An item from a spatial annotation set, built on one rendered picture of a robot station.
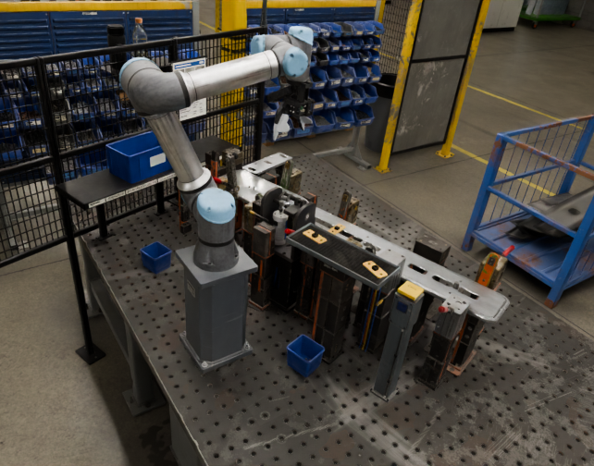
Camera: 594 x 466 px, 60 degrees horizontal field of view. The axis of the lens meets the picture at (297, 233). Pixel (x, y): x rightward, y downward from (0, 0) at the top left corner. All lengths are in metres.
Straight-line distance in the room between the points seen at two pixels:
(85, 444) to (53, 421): 0.22
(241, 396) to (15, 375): 1.50
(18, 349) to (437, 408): 2.18
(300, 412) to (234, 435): 0.23
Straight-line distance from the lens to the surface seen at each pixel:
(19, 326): 3.28
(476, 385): 2.04
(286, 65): 1.47
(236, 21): 2.85
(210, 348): 1.83
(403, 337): 1.67
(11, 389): 2.96
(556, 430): 2.04
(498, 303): 1.93
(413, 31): 4.73
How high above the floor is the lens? 2.10
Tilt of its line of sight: 32 degrees down
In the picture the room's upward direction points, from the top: 6 degrees clockwise
